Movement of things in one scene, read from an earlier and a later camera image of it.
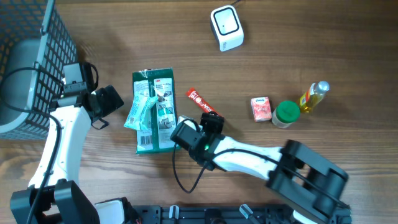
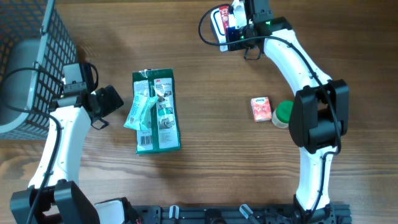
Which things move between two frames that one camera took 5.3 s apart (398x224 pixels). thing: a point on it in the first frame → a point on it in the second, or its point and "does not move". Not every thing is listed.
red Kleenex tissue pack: [261, 109] does not move
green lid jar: [286, 112] does not move
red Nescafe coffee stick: [194, 95] → [224, 13]
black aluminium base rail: [227, 214] does not move
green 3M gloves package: [155, 135] does not move
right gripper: [214, 121] → [232, 45]
